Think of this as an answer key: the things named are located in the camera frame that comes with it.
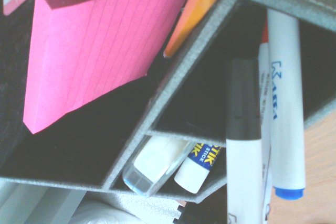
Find pink lined sticky notes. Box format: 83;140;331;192
22;0;197;135

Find white marker with blue cap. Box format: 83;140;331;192
267;8;307;200

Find grey fabric desk organizer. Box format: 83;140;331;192
0;0;336;204

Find white glossy rounded object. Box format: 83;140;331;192
0;178;149;224

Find blue and white glue stick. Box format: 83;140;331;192
173;142;223;194

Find white marker with black cap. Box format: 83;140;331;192
225;57;264;224

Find white marker with small print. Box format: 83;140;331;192
258;42;273;224

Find orange sticky note pad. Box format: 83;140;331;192
162;0;237;59

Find clear plastic case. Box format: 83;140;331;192
122;134;194;197

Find red orange pen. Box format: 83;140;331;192
261;20;269;45

